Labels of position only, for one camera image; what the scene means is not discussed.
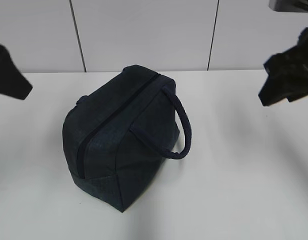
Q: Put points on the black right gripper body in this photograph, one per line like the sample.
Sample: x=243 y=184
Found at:
x=288 y=5

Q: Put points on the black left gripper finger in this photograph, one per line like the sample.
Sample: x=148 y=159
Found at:
x=12 y=83

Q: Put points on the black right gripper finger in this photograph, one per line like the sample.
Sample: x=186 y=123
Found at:
x=287 y=74

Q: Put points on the navy blue lunch bag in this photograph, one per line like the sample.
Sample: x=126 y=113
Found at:
x=116 y=138

